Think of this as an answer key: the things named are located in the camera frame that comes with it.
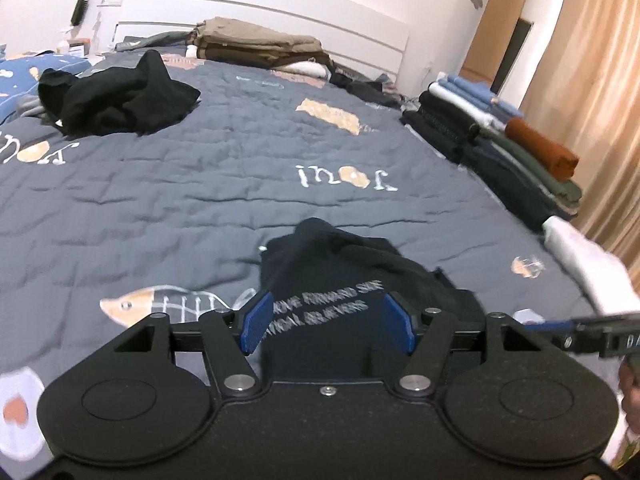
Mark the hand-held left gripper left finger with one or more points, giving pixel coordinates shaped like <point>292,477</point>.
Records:
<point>257,322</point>

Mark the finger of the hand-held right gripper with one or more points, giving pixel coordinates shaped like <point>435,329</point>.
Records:
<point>582,340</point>

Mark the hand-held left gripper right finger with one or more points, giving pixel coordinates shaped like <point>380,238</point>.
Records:
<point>400,322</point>

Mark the black printed hoodie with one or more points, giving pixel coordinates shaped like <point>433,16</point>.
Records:
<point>340,270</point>

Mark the row of folded clothes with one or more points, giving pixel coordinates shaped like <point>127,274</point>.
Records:
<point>500,160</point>

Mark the dark clothes pile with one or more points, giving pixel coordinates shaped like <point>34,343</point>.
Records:
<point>370,90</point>

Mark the person's right hand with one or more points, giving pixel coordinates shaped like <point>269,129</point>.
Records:
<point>631,395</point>

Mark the large white folded garment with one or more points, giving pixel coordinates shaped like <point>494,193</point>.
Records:
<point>585,260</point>

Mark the grey printed quilt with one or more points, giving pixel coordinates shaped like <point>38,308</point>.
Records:
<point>200,185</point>

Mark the beige curtain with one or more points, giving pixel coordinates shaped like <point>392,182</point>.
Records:
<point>590,85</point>

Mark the small white folded cloth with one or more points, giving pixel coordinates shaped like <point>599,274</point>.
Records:
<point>305,69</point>

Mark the black crumpled garment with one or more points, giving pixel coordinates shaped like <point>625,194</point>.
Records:
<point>120,97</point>

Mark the brown folded garment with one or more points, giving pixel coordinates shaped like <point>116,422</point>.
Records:
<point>240,55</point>

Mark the khaki folded garment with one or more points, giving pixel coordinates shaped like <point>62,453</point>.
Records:
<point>250,35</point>

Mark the grey folded garment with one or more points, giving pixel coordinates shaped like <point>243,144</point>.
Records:
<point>155,41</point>

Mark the white headboard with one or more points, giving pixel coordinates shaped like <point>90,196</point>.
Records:
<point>300,25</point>

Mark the wooden board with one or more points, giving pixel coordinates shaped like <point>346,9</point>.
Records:
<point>495,25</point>

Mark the small white box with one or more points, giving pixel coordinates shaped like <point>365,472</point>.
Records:
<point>77,50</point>

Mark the blue printed pillow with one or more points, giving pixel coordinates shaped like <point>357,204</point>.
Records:
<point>30,75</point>

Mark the black hairbrush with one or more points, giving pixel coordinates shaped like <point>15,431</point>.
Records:
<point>78,12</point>

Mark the butterfly wall sticker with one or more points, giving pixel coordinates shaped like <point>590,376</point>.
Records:
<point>475,0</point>

